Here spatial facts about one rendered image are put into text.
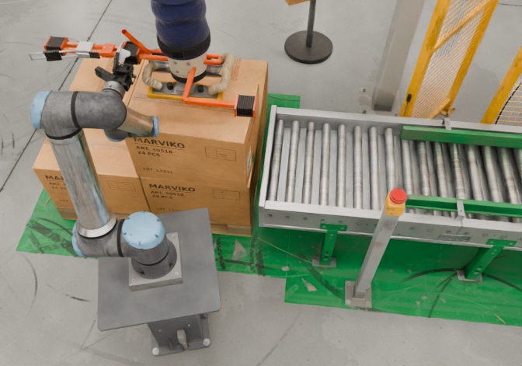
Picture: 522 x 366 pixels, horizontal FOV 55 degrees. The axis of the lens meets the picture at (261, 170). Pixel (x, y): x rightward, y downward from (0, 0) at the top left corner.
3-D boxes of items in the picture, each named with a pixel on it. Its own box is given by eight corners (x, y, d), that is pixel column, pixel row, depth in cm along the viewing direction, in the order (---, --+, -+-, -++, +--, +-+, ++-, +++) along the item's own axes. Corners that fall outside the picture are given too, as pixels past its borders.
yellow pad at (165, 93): (224, 88, 227) (224, 81, 222) (221, 104, 221) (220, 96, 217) (152, 82, 229) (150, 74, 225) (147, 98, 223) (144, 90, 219)
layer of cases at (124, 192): (267, 103, 354) (268, 61, 321) (250, 224, 295) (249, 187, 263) (103, 91, 361) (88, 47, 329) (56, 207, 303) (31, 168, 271)
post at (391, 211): (363, 289, 287) (404, 193, 206) (363, 300, 283) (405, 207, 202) (352, 287, 287) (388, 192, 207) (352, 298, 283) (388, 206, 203)
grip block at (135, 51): (145, 51, 227) (143, 40, 222) (140, 65, 221) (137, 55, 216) (127, 50, 227) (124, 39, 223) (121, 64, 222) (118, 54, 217)
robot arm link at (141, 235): (166, 264, 197) (158, 244, 183) (123, 264, 198) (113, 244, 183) (171, 231, 206) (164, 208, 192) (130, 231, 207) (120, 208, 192)
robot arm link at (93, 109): (113, 87, 149) (161, 114, 216) (72, 87, 149) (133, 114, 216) (114, 126, 148) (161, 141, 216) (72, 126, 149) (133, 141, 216)
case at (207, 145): (259, 134, 285) (259, 83, 252) (245, 191, 261) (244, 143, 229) (158, 120, 291) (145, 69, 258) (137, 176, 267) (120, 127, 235)
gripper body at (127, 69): (137, 75, 218) (129, 95, 211) (118, 74, 219) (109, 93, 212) (133, 62, 212) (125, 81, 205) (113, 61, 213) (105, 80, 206)
